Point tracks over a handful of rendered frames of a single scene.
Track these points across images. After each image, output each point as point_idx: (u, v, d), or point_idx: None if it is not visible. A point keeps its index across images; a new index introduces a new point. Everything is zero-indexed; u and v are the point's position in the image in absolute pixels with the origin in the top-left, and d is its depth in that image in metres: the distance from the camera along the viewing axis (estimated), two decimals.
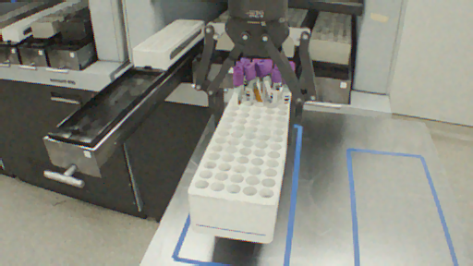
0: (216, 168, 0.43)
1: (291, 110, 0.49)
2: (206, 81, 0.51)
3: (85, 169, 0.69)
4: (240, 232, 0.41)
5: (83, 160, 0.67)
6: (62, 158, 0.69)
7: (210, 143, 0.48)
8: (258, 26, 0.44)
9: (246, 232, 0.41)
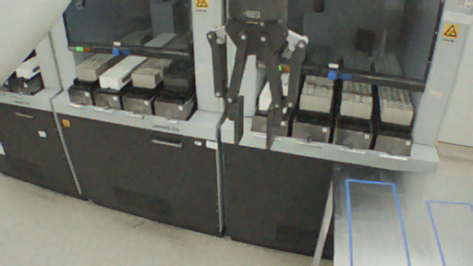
0: (268, 91, 1.35)
1: (269, 115, 0.50)
2: (226, 89, 0.52)
3: (277, 132, 1.33)
4: None
5: (278, 126, 1.31)
6: (261, 126, 1.33)
7: (265, 85, 1.40)
8: (257, 26, 0.44)
9: None
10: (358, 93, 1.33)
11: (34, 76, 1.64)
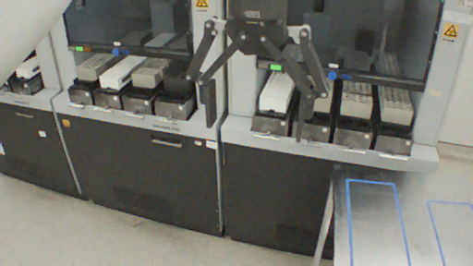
0: (268, 91, 1.35)
1: (301, 106, 0.48)
2: (197, 72, 0.52)
3: (277, 132, 1.33)
4: (274, 111, 1.33)
5: (278, 126, 1.31)
6: (261, 126, 1.33)
7: (265, 85, 1.40)
8: (257, 26, 0.44)
9: (276, 111, 1.32)
10: (358, 93, 1.33)
11: (34, 76, 1.64)
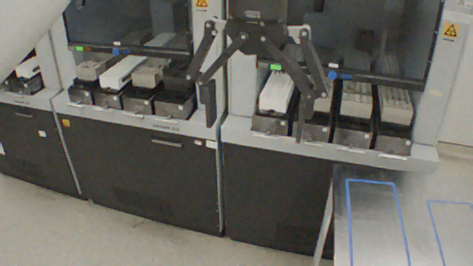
0: (268, 91, 1.35)
1: (301, 106, 0.48)
2: (197, 72, 0.52)
3: (277, 132, 1.33)
4: None
5: (278, 126, 1.31)
6: (261, 126, 1.33)
7: (265, 85, 1.40)
8: (257, 26, 0.44)
9: (276, 111, 1.32)
10: (358, 93, 1.33)
11: (34, 76, 1.64)
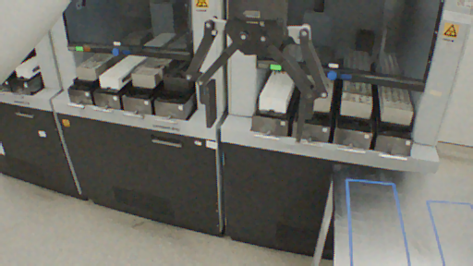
0: (268, 91, 1.35)
1: (301, 106, 0.48)
2: (197, 72, 0.52)
3: (277, 132, 1.33)
4: None
5: (278, 126, 1.31)
6: (261, 126, 1.33)
7: (265, 85, 1.40)
8: (257, 26, 0.44)
9: (276, 111, 1.32)
10: (358, 93, 1.33)
11: (34, 76, 1.64)
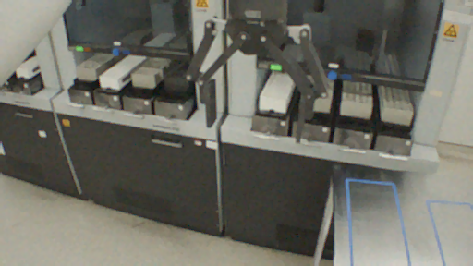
0: (268, 91, 1.35)
1: (301, 106, 0.48)
2: (197, 72, 0.52)
3: (277, 132, 1.33)
4: (274, 111, 1.33)
5: (278, 126, 1.31)
6: (261, 126, 1.33)
7: (265, 85, 1.40)
8: (257, 26, 0.44)
9: (276, 111, 1.32)
10: (358, 93, 1.33)
11: (34, 76, 1.64)
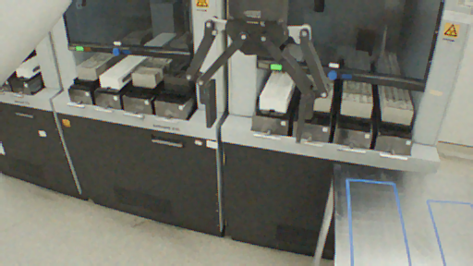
0: (268, 91, 1.35)
1: (301, 106, 0.48)
2: (197, 72, 0.52)
3: (277, 132, 1.33)
4: (275, 111, 1.32)
5: (278, 126, 1.31)
6: (261, 126, 1.33)
7: (265, 85, 1.40)
8: (257, 26, 0.44)
9: (277, 111, 1.32)
10: (358, 93, 1.33)
11: (34, 76, 1.64)
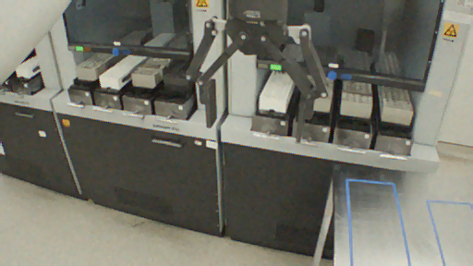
0: (268, 91, 1.35)
1: (301, 106, 0.48)
2: (197, 72, 0.52)
3: (277, 132, 1.33)
4: None
5: (278, 126, 1.31)
6: (261, 126, 1.33)
7: (265, 85, 1.40)
8: (257, 26, 0.44)
9: (276, 111, 1.32)
10: (358, 93, 1.33)
11: (34, 76, 1.64)
